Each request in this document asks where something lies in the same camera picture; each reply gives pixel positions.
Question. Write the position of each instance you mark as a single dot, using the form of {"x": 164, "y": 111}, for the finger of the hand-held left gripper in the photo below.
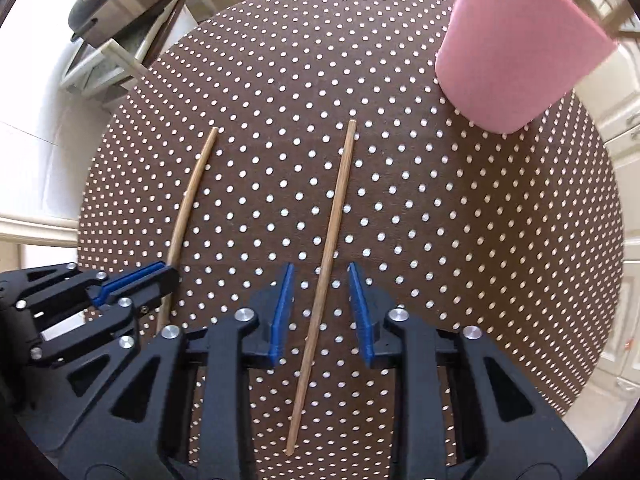
{"x": 150, "y": 290}
{"x": 130, "y": 282}

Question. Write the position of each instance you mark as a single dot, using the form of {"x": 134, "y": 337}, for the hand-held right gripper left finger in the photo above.
{"x": 280, "y": 310}

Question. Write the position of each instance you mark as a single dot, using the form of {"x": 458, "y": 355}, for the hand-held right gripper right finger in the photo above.
{"x": 360, "y": 310}

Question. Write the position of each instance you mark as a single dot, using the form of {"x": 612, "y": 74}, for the slender wooden chopstick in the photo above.
{"x": 335, "y": 210}
{"x": 192, "y": 195}

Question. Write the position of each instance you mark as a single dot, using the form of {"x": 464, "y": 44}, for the pink plastic cup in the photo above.
{"x": 515, "y": 45}

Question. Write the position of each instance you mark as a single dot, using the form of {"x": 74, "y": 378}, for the cream wooden ledge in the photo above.
{"x": 35, "y": 230}

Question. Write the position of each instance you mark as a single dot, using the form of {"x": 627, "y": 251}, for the brown polka dot tablecloth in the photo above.
{"x": 450, "y": 235}

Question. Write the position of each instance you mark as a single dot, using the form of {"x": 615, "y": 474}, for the white metal rack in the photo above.
{"x": 117, "y": 55}

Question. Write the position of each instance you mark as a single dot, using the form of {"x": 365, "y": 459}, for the cream side kitchen cabinets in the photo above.
{"x": 625, "y": 185}

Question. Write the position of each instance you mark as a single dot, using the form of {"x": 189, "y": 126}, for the wooden frame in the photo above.
{"x": 625, "y": 20}

